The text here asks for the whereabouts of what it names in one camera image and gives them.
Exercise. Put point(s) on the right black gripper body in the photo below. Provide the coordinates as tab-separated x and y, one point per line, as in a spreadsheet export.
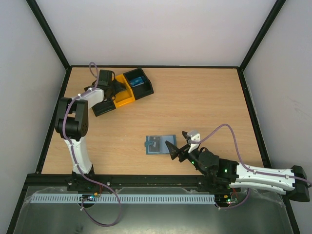
184	150

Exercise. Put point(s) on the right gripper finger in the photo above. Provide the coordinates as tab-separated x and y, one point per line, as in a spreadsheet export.
173	150
186	136

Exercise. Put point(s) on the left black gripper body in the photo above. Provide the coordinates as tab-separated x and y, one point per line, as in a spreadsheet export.
115	89

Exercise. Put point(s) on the teal leather card holder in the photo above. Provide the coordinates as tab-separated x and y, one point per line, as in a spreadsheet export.
163	147

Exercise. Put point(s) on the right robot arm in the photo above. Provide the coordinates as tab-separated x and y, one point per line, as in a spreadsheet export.
235	174

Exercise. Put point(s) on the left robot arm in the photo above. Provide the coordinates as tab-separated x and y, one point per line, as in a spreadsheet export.
72	121

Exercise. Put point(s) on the blue card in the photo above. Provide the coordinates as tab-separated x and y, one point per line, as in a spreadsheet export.
136	81

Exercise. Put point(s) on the left black bin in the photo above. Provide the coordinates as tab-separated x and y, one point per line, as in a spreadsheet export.
107	104

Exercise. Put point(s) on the black bin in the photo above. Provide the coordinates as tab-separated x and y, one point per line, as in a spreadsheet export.
143	90
107	104

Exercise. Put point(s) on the yellow bin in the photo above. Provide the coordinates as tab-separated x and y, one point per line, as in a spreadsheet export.
124	97

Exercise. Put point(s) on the right black bin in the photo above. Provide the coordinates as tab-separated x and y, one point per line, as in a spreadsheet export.
143	90

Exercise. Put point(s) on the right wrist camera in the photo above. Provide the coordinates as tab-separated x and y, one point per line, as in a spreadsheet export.
193	139

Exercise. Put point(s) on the black metal frame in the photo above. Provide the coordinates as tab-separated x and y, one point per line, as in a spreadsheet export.
33	5

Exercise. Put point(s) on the slotted cable duct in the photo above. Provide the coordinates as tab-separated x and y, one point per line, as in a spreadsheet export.
126	199

